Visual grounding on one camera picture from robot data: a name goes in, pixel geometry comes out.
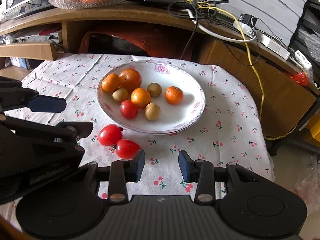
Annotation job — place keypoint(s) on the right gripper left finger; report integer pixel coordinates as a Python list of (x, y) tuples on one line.
[(122, 172)]

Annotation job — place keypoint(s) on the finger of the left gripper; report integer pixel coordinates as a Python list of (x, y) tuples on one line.
[(19, 98), (67, 131)]

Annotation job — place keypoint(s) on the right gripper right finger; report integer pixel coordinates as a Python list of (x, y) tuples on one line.
[(200, 172)]

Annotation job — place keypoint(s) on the red cherry tomato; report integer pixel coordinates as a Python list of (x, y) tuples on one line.
[(126, 149), (128, 109), (110, 135)]

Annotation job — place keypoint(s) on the small orange tangerine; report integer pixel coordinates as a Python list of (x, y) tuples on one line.
[(140, 97)]

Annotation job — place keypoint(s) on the large orange persimmon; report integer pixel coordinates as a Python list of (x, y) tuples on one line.
[(130, 79)]

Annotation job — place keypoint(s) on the small brown longan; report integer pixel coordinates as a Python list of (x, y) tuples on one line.
[(154, 89)]

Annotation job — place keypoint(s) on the white floral plate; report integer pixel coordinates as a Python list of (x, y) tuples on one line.
[(173, 118)]

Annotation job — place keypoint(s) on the cherry print tablecloth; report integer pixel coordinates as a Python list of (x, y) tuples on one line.
[(228, 131)]

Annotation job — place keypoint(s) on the wooden tv stand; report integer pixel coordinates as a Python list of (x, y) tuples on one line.
[(284, 104)]

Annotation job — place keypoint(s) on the yellow box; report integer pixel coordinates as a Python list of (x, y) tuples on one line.
[(314, 124)]

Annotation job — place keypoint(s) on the small red ornament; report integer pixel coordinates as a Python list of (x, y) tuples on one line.
[(301, 78)]

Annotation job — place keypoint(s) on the white modem box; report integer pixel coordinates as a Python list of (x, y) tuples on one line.
[(273, 45)]

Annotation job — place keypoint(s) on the white power strip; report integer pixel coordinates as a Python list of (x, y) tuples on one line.
[(246, 29)]

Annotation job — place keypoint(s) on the black metal shelf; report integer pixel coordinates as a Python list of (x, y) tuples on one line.
[(305, 40)]

